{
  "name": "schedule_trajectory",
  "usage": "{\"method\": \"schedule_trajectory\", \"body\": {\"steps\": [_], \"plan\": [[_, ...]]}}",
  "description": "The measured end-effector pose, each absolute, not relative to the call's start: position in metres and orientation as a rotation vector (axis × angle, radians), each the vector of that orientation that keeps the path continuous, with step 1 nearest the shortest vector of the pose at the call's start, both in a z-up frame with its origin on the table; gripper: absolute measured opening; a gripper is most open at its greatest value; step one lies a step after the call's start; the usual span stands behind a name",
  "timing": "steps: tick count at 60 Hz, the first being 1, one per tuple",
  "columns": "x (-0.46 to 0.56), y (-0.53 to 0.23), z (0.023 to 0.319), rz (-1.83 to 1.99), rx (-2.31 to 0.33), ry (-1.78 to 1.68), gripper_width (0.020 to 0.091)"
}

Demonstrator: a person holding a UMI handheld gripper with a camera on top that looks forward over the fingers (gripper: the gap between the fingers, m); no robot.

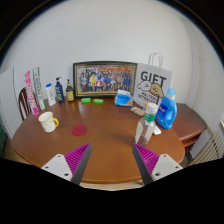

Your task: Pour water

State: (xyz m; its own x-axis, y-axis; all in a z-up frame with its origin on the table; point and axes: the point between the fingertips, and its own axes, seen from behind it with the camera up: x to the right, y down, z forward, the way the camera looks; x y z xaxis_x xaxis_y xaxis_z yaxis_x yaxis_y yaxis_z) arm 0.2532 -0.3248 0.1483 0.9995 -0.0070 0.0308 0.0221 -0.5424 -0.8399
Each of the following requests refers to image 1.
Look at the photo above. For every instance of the dark wooden chair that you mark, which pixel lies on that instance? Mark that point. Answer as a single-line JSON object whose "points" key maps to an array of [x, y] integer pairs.
{"points": [[23, 105]]}

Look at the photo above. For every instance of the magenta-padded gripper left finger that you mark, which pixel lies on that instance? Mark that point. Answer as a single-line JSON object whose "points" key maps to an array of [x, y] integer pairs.
{"points": [[60, 165]]}

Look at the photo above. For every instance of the blue tissue pack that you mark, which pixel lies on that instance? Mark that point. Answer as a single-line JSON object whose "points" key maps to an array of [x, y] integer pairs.
{"points": [[123, 99]]}

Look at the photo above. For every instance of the flat round red coaster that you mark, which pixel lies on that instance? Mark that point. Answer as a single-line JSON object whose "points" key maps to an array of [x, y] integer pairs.
{"points": [[79, 130]]}

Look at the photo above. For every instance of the dark blue pump bottle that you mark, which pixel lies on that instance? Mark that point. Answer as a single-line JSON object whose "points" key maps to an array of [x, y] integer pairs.
{"points": [[59, 93]]}

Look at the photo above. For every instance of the amber bottle with black cap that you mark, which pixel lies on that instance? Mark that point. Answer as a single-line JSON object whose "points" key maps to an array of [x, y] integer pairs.
{"points": [[70, 94]]}

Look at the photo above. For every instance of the white bottle with blue cap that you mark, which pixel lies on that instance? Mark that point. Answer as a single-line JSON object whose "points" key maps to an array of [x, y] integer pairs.
{"points": [[50, 95]]}

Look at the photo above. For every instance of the small beige snack packet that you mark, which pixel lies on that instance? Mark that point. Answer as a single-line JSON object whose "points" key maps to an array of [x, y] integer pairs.
{"points": [[137, 111]]}

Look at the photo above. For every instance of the framed group photo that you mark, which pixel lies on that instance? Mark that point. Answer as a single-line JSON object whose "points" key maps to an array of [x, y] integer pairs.
{"points": [[105, 79]]}

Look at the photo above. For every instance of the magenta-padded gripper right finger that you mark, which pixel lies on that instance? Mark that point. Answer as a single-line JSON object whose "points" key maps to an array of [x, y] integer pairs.
{"points": [[163, 165]]}

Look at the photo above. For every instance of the tall pink tube box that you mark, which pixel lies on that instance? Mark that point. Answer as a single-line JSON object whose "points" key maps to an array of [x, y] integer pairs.
{"points": [[31, 93]]}

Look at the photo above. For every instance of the blue detergent bottle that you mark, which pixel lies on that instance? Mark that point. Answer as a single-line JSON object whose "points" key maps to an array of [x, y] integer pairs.
{"points": [[166, 113]]}

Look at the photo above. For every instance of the brown wooden side table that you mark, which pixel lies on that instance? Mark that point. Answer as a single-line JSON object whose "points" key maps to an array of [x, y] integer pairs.
{"points": [[188, 123]]}

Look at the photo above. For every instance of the white radiator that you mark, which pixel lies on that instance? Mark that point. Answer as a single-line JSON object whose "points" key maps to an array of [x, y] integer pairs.
{"points": [[211, 150]]}

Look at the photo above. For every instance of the clear green-labelled drink bottle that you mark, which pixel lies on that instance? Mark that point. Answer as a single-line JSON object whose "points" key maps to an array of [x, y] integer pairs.
{"points": [[145, 128]]}

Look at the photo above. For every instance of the white paper gift bag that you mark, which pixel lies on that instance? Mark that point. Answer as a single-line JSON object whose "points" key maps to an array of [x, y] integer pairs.
{"points": [[151, 85]]}

